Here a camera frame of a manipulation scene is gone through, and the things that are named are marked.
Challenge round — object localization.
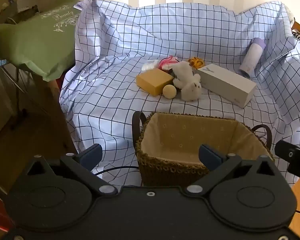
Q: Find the white plush rabbit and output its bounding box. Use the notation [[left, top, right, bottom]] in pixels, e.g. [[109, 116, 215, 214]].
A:
[[170, 61, 202, 102]]

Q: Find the woven basket with cloth lining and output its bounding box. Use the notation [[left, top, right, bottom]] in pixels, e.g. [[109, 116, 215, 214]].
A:
[[132, 111, 275, 188]]

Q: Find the white cotton pad packet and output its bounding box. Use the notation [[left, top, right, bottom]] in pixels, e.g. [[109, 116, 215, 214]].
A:
[[142, 60, 162, 72]]

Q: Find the orange yarn pompom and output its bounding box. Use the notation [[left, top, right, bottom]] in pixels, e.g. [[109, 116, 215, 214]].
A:
[[188, 57, 205, 70]]

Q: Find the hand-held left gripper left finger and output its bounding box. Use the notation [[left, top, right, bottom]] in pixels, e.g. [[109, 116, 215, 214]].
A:
[[22, 144, 118, 197]]

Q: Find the white checked bed sheet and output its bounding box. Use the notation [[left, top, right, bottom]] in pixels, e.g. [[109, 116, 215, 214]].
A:
[[59, 0, 300, 188]]

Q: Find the white bottle with purple cap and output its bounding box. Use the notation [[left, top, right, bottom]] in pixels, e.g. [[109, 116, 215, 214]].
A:
[[238, 37, 267, 78]]

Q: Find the pink white striped soft toy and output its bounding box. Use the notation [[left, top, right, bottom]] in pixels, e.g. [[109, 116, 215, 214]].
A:
[[158, 56, 181, 71]]

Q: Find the long white cardboard box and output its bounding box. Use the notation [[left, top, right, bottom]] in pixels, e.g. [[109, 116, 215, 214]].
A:
[[195, 64, 257, 109]]

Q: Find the green embroidered pillow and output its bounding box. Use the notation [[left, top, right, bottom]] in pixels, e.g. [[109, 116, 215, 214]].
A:
[[0, 0, 82, 82]]

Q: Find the yellow cardboard box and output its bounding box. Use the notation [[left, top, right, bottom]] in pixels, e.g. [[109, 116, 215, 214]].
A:
[[136, 69, 175, 97]]

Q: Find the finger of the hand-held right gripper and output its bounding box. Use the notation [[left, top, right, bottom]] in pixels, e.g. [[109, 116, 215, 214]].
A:
[[274, 140, 300, 180]]

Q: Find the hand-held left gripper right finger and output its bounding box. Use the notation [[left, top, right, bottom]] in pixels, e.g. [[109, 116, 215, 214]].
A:
[[184, 144, 280, 197]]

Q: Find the beige wooden ball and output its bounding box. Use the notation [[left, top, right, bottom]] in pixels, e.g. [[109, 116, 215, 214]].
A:
[[163, 84, 177, 99]]

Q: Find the metal folding stand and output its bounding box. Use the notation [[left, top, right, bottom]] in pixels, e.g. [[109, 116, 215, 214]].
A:
[[0, 62, 50, 130]]

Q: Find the grey cloth bundle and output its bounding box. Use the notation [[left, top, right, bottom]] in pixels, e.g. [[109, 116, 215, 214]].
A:
[[0, 4, 40, 24]]

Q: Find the white paper box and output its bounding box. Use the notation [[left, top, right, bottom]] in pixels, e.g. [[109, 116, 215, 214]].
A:
[[17, 0, 38, 12]]

